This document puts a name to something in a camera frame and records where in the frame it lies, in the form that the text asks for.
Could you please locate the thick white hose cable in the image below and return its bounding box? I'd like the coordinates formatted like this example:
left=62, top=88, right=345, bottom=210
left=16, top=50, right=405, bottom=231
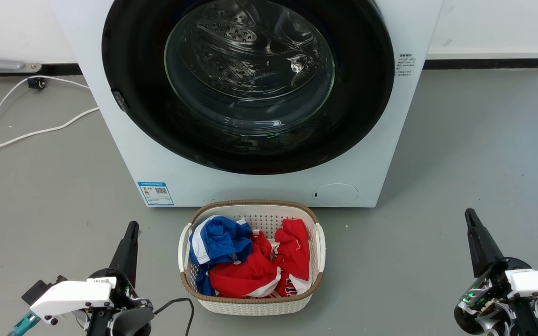
left=0, top=107, right=100, bottom=156

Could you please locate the black round glass washer door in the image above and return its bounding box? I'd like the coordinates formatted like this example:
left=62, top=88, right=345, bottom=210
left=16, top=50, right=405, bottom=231
left=102, top=0, right=395, bottom=175

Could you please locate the black wall baseboard strip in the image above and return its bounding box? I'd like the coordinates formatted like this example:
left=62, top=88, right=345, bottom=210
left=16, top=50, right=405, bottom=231
left=0, top=63, right=84, bottom=77
left=423, top=58, right=538, bottom=70

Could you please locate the round white filter cover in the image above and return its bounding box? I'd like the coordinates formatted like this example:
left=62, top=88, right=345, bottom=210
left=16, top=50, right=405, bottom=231
left=312, top=183, right=359, bottom=207

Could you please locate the blue white garment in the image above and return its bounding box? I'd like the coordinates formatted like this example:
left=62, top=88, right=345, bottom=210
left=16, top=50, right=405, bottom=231
left=189, top=215, right=254, bottom=296

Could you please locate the red garment white trim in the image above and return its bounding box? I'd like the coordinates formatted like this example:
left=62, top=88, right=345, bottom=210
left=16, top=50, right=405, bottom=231
left=208, top=231, right=314, bottom=298

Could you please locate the white front-load washing machine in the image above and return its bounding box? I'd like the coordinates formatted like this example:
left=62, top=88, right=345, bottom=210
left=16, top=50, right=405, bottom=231
left=50, top=0, right=443, bottom=208

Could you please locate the grey metal floor bracket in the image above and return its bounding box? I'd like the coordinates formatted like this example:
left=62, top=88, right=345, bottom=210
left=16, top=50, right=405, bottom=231
left=0, top=44, right=42, bottom=74

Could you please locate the white woven laundry basket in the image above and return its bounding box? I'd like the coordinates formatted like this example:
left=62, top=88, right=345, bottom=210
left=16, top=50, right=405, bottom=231
left=178, top=200, right=326, bottom=316

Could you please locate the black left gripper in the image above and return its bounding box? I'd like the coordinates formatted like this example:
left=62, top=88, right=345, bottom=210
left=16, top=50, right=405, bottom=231
left=87, top=221, right=155, bottom=336

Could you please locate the plain red garment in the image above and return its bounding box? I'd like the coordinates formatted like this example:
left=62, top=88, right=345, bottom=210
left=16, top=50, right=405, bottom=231
left=273, top=218, right=311, bottom=281

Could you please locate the blue energy label sticker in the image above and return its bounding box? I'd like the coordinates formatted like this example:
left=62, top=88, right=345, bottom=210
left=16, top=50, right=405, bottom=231
left=137, top=182, right=175, bottom=206

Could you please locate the small printed text sticker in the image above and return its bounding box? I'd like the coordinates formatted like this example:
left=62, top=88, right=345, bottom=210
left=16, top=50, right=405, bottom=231
left=395, top=53, right=417, bottom=77

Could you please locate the white wall ledge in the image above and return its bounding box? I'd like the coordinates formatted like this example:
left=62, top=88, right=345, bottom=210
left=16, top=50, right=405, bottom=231
left=427, top=46, right=538, bottom=60

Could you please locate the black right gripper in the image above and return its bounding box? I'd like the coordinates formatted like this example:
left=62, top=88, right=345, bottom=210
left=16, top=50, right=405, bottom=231
left=454, top=208, right=538, bottom=336

